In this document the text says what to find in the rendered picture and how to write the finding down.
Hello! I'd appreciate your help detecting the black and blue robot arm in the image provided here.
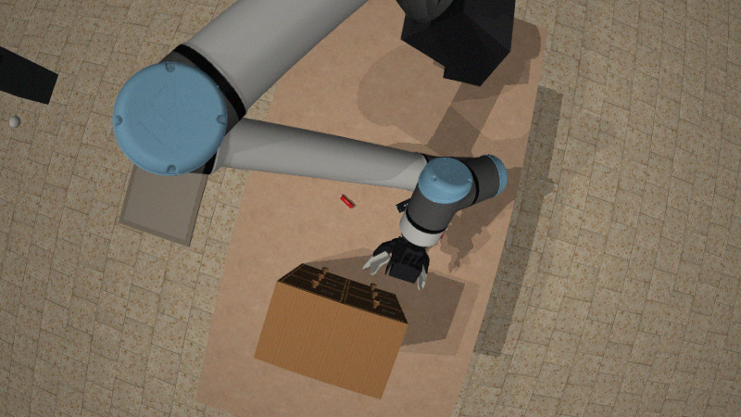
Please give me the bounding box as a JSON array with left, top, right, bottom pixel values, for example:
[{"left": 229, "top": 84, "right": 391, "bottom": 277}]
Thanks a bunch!
[{"left": 112, "top": 0, "right": 508, "bottom": 246}]

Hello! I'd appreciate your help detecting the brown wooden chest of drawers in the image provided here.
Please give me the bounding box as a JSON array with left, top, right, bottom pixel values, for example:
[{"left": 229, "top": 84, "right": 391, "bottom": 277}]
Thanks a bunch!
[{"left": 254, "top": 263, "right": 408, "bottom": 399}]

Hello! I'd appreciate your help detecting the red aa battery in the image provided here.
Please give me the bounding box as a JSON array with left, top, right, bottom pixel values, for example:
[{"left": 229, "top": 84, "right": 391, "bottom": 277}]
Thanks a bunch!
[{"left": 339, "top": 195, "right": 354, "bottom": 208}]

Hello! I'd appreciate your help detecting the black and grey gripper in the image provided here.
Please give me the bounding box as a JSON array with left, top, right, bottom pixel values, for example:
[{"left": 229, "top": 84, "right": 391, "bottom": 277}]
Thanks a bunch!
[{"left": 362, "top": 233, "right": 430, "bottom": 290}]

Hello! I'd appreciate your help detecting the dark brown wooden drawer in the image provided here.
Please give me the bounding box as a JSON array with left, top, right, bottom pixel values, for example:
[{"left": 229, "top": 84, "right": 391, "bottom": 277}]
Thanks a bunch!
[
  {"left": 291, "top": 270, "right": 345, "bottom": 292},
  {"left": 347, "top": 286, "right": 399, "bottom": 310},
  {"left": 345, "top": 295, "right": 404, "bottom": 322},
  {"left": 282, "top": 275, "right": 343, "bottom": 302},
  {"left": 349, "top": 280, "right": 396, "bottom": 301},
  {"left": 299, "top": 265, "right": 346, "bottom": 284}
]

